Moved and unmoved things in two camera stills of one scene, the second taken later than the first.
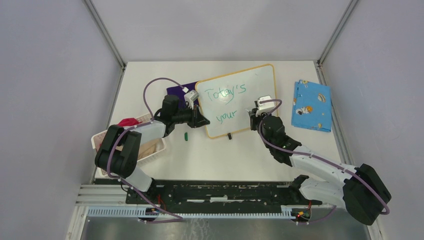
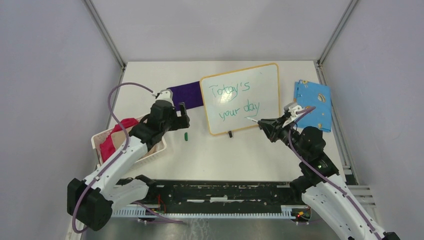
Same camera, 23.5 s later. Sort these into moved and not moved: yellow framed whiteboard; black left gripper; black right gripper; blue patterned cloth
Moved: black right gripper; black left gripper
Not moved: yellow framed whiteboard; blue patterned cloth
